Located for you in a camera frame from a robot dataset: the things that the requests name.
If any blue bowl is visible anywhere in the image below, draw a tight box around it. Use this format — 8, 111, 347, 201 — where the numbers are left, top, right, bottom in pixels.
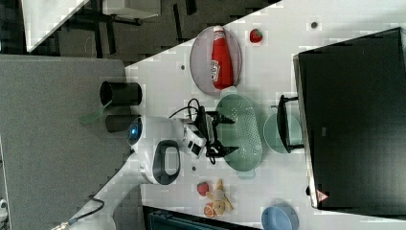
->
261, 203, 299, 230

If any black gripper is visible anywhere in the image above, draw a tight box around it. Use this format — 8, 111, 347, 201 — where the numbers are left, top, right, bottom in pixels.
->
193, 106, 238, 158

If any lower black cylinder holder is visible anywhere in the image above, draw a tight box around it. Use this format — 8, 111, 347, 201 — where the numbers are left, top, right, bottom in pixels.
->
105, 115, 138, 133

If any mint green cup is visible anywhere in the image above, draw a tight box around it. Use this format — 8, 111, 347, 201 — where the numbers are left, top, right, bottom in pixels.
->
263, 105, 304, 153

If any red ketchup bottle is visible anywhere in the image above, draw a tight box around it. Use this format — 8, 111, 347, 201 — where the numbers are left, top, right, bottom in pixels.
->
211, 26, 234, 89

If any upper black cylinder holder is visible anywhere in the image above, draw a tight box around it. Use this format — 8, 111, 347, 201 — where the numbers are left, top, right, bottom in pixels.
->
100, 81, 143, 106

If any dark blue crate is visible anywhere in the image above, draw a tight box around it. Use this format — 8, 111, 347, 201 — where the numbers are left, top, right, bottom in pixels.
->
147, 210, 257, 230

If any green spatula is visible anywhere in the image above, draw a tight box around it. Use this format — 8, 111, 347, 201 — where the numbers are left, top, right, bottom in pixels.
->
79, 101, 112, 124

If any orange slice toy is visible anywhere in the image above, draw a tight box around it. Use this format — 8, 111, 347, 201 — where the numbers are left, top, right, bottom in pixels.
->
204, 203, 216, 219

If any black cylinder holder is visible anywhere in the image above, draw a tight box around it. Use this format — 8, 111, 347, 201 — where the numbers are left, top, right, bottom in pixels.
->
100, 81, 143, 106
105, 115, 138, 133

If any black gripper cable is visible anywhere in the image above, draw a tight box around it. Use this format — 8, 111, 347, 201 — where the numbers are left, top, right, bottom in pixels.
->
168, 98, 203, 122

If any grey side table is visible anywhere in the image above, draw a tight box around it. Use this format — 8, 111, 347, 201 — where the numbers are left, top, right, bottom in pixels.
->
1, 55, 129, 230

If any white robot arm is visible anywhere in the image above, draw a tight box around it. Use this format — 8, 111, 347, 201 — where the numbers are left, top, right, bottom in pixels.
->
51, 106, 236, 230

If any red toy strawberry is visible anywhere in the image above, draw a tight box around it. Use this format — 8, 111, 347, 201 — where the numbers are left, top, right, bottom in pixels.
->
250, 29, 263, 43
196, 182, 210, 196

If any grey round plate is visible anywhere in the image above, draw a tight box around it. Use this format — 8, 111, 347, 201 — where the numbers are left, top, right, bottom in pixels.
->
190, 26, 242, 96

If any mint green plastic strainer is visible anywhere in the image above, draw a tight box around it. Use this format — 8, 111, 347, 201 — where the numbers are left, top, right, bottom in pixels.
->
216, 86, 263, 179

